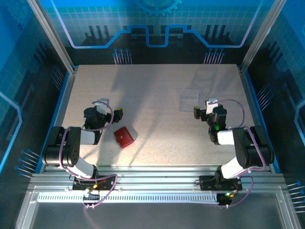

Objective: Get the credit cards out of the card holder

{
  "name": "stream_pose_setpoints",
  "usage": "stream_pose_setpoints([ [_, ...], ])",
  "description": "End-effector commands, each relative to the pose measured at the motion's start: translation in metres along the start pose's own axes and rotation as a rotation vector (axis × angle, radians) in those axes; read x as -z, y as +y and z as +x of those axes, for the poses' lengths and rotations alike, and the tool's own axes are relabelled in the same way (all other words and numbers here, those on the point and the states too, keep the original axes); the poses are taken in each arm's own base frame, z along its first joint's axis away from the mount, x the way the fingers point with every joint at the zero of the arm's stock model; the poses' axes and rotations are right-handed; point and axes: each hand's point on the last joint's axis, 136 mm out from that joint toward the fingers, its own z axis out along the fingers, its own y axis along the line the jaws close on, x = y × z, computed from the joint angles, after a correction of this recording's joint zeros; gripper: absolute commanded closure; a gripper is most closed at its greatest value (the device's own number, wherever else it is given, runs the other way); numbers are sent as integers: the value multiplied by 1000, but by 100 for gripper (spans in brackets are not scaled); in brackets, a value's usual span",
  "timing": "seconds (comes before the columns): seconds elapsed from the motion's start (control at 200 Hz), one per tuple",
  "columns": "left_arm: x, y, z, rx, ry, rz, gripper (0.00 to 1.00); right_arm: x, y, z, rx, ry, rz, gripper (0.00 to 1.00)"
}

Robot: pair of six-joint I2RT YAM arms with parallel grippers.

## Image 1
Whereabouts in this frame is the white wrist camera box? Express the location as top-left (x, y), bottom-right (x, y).
top-left (206, 97), bottom-right (219, 114)
top-left (92, 98), bottom-right (108, 115)

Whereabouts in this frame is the aluminium frame post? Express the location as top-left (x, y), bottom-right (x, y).
top-left (239, 0), bottom-right (286, 70)
top-left (26, 0), bottom-right (79, 72)

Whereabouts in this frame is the red leather card holder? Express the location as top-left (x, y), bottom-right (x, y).
top-left (113, 126), bottom-right (135, 149)

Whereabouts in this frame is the aluminium table frame rail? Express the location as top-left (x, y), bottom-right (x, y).
top-left (28, 166), bottom-right (286, 191)

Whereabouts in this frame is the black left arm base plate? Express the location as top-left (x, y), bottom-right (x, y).
top-left (72, 175), bottom-right (117, 191)

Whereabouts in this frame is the white slotted cable duct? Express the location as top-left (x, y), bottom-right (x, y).
top-left (37, 192), bottom-right (220, 204)

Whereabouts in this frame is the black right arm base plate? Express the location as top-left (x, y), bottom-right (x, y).
top-left (199, 175), bottom-right (243, 191)

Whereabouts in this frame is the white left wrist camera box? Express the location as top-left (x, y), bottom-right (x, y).
top-left (92, 98), bottom-right (108, 115)

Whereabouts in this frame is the black controller board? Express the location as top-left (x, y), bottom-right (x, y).
top-left (218, 192), bottom-right (235, 206)

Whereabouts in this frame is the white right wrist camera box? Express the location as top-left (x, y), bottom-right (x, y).
top-left (206, 97), bottom-right (219, 114)

